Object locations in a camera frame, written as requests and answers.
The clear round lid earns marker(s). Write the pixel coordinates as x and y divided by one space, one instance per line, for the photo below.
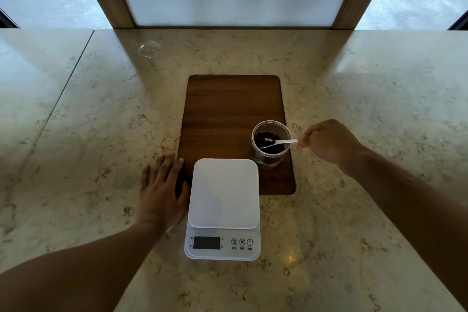
149 49

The white digital kitchen scale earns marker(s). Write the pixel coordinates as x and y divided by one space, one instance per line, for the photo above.
223 205

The person's left hand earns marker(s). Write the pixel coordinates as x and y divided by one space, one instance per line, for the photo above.
159 200

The black window frame bar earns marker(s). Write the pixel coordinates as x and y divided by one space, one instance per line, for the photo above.
6 20
460 22

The person's left thumb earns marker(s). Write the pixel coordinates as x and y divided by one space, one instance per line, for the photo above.
184 194

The person's right hand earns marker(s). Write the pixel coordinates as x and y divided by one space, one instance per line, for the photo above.
331 141

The dark wooden board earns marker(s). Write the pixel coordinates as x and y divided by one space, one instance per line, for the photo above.
226 118

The dark coffee beans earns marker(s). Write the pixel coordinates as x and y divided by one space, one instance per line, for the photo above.
268 139

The person's left forearm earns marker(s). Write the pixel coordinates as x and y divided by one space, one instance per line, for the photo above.
76 271

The white plastic spoon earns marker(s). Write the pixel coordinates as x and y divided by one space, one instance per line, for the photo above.
281 142

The person's left little finger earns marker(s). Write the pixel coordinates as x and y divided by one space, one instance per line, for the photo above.
145 178

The person's right fingers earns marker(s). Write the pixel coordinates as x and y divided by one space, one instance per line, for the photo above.
305 139

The person's left middle finger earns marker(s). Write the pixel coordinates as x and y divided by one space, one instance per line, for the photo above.
168 167

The person's right forearm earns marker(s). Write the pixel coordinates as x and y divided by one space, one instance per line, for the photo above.
409 209

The clear plastic jar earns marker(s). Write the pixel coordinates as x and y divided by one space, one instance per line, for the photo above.
271 156

